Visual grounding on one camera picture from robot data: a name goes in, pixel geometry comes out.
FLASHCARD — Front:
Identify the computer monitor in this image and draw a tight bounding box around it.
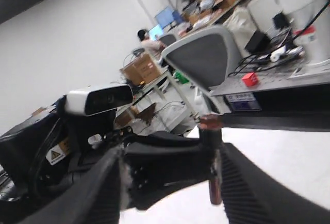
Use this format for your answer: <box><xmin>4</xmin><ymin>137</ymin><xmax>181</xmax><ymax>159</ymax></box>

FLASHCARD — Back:
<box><xmin>154</xmin><ymin>6</ymin><xmax>175</xmax><ymax>29</ymax></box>

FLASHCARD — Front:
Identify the red cube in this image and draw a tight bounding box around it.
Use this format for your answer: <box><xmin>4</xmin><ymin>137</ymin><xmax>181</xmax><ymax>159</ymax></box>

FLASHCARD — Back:
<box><xmin>241</xmin><ymin>72</ymin><xmax>259</xmax><ymax>88</ymax></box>

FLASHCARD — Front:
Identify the black box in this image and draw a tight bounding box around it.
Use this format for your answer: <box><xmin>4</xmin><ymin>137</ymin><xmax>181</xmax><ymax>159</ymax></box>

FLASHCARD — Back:
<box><xmin>244</xmin><ymin>30</ymin><xmax>271</xmax><ymax>54</ymax></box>

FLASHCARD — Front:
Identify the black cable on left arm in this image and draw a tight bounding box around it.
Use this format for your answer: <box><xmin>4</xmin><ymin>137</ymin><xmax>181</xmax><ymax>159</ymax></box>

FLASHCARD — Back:
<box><xmin>27</xmin><ymin>117</ymin><xmax>62</xmax><ymax>200</ymax></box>

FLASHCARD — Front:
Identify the cardboard box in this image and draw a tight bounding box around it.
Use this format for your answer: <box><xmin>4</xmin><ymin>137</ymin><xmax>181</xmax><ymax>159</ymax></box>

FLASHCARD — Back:
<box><xmin>133</xmin><ymin>53</ymin><xmax>162</xmax><ymax>83</ymax></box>
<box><xmin>120</xmin><ymin>63</ymin><xmax>142</xmax><ymax>86</ymax></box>

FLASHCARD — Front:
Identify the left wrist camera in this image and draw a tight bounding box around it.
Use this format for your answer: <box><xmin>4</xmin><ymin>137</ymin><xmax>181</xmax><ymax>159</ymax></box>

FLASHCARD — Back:
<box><xmin>63</xmin><ymin>84</ymin><xmax>134</xmax><ymax>117</ymax></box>

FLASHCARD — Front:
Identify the white power strip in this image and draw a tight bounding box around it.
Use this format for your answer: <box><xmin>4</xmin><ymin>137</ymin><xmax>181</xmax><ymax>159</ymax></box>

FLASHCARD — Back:
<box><xmin>269</xmin><ymin>44</ymin><xmax>305</xmax><ymax>63</ymax></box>

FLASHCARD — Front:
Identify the white desk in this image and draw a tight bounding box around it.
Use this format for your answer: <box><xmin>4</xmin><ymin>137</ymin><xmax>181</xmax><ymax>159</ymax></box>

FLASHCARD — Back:
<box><xmin>113</xmin><ymin>71</ymin><xmax>193</xmax><ymax>133</ymax></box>

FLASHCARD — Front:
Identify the dark brown bolt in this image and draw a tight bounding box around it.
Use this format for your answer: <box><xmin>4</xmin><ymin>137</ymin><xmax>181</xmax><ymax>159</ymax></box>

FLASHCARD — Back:
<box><xmin>199</xmin><ymin>114</ymin><xmax>223</xmax><ymax>206</ymax></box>

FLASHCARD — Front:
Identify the white tub with red lid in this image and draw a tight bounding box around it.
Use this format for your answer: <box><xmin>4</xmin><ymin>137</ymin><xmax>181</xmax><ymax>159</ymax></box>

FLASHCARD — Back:
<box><xmin>293</xmin><ymin>26</ymin><xmax>317</xmax><ymax>45</ymax></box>

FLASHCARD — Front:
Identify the green crate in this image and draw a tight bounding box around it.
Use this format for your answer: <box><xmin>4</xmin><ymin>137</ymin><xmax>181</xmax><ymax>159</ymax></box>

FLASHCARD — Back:
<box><xmin>174</xmin><ymin>70</ymin><xmax>191</xmax><ymax>84</ymax></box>

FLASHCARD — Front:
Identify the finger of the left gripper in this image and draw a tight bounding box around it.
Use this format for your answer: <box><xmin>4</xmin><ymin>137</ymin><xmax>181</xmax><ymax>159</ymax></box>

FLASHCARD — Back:
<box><xmin>122</xmin><ymin>130</ymin><xmax>217</xmax><ymax>211</ymax></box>

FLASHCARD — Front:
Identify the laptop screen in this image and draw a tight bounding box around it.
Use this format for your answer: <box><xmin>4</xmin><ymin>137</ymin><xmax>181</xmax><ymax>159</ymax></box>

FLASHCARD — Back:
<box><xmin>148</xmin><ymin>24</ymin><xmax>165</xmax><ymax>42</ymax></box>

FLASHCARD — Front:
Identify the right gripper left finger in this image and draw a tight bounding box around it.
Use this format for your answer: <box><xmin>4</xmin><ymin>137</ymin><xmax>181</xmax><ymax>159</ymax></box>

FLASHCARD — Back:
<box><xmin>24</xmin><ymin>147</ymin><xmax>129</xmax><ymax>224</ymax></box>

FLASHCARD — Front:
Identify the black cable on bench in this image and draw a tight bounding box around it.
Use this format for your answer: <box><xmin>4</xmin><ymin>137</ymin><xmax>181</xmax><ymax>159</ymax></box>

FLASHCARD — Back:
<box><xmin>227</xmin><ymin>50</ymin><xmax>293</xmax><ymax>77</ymax></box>

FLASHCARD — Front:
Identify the person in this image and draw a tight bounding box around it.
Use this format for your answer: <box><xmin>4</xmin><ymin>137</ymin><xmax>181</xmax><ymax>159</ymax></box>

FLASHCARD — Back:
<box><xmin>137</xmin><ymin>29</ymin><xmax>167</xmax><ymax>60</ymax></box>

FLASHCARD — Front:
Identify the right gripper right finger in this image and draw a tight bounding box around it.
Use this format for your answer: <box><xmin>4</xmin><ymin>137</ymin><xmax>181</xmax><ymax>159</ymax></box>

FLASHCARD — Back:
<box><xmin>218</xmin><ymin>142</ymin><xmax>330</xmax><ymax>224</ymax></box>

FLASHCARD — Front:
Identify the silver-white machine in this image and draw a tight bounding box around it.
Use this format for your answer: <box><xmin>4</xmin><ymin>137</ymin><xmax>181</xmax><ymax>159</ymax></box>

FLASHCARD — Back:
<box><xmin>282</xmin><ymin>0</ymin><xmax>330</xmax><ymax>66</ymax></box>

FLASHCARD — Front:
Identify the grey mesh office chair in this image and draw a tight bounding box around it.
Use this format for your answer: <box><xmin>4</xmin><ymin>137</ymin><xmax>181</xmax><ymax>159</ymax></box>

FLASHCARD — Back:
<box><xmin>160</xmin><ymin>25</ymin><xmax>243</xmax><ymax>94</ymax></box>

